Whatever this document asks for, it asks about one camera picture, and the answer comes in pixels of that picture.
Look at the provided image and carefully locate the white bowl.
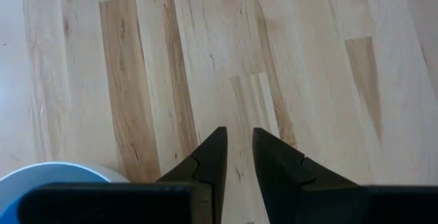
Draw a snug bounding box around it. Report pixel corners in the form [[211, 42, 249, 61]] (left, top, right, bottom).
[[0, 161, 131, 214]]

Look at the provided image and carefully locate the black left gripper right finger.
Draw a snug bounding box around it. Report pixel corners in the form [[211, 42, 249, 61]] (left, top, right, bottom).
[[252, 127, 438, 224]]

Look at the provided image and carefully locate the blue bowl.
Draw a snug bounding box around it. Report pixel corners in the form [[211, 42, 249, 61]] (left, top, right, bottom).
[[0, 196, 21, 224]]

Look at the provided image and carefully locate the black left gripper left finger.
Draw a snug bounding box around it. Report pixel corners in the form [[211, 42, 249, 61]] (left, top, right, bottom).
[[18, 126, 229, 224]]

